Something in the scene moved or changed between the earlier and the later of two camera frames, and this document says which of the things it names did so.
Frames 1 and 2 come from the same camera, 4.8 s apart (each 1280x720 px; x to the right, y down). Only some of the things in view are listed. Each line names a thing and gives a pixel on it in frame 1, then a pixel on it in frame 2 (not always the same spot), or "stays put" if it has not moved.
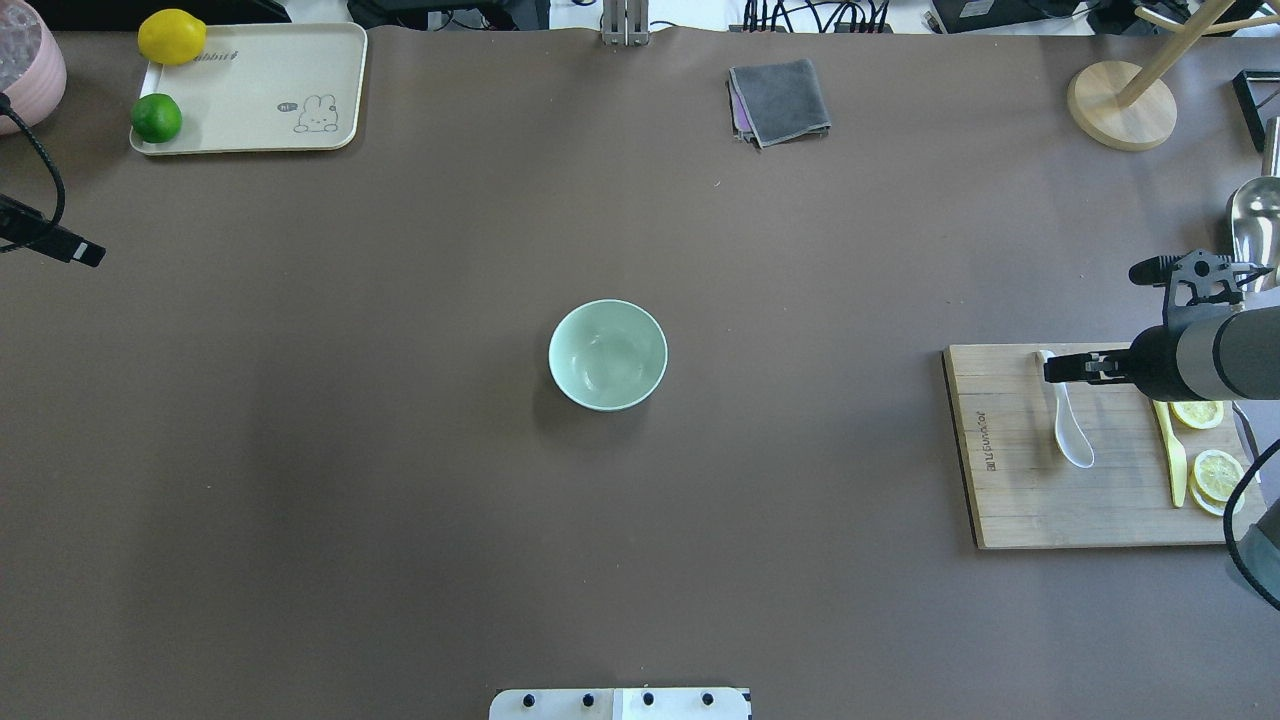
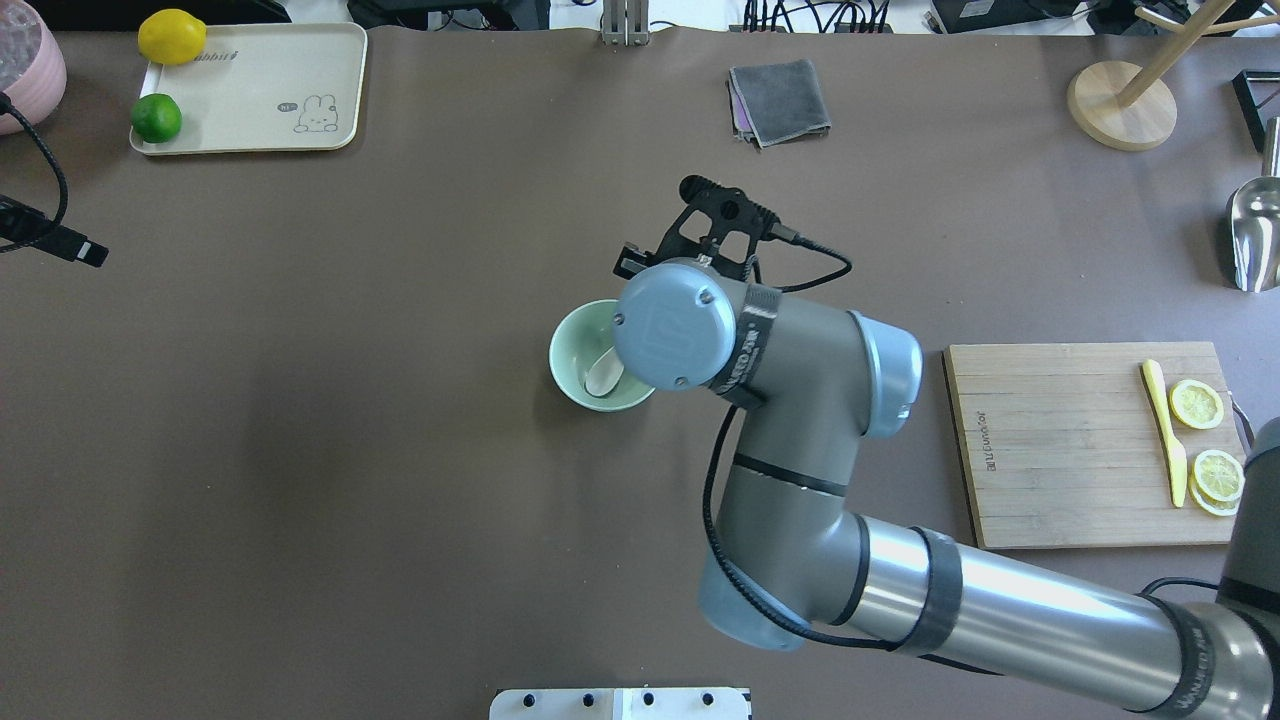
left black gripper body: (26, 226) stays put
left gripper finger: (68, 246) stays put
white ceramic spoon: (1073, 442) → (605, 372)
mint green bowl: (608, 355) stays put
